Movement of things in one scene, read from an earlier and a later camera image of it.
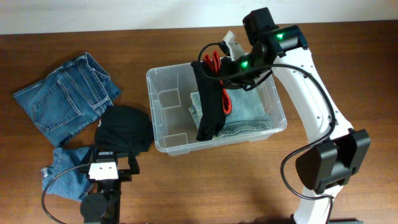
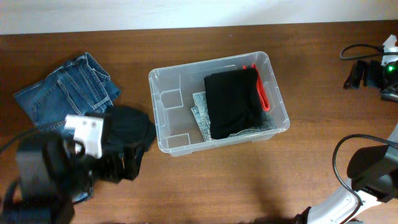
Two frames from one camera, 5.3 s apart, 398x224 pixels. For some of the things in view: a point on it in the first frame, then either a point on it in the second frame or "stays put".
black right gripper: x=226 y=66 -> x=371 y=65
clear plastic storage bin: x=170 y=87 stays put
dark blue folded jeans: x=69 y=99 stays put
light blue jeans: x=249 y=114 -> x=201 y=112
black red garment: x=213 y=102 -> x=236 y=101
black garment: x=124 y=129 stays put
